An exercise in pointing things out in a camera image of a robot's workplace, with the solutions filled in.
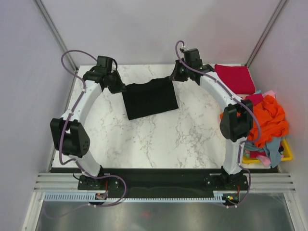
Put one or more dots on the pink garment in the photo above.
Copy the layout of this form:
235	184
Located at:
270	93

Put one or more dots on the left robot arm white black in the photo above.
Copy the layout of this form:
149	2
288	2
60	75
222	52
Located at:
68	133

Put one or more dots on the orange t shirt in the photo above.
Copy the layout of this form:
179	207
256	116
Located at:
257	124

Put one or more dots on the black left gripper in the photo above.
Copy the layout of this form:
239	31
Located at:
120	87

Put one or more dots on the grey blue garment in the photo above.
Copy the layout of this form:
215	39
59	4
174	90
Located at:
269	154

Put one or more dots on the left aluminium frame post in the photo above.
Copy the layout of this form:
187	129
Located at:
51	25

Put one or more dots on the yellow plastic bin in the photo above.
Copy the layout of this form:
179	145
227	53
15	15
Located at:
287	154

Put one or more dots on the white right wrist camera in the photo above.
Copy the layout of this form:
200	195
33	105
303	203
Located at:
183	48

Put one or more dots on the white slotted cable duct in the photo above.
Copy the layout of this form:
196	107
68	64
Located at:
95	197

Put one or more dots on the folded red t shirt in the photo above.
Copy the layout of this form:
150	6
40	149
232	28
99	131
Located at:
236	78

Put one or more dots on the aluminium frame post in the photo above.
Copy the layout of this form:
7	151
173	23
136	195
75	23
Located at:
266	31
51	25

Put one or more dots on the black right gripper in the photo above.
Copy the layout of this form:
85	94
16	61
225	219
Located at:
175	76

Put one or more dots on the aluminium front rail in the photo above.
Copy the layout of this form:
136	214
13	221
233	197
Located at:
45	181

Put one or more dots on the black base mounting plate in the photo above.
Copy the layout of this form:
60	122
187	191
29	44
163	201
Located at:
164	192

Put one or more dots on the magenta garment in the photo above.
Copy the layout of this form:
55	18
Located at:
255	98

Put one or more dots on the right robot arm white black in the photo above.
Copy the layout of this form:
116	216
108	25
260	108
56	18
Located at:
224	96

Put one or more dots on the black t shirt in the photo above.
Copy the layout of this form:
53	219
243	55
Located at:
154	97

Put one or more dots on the right aluminium frame post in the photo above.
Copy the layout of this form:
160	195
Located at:
266	31

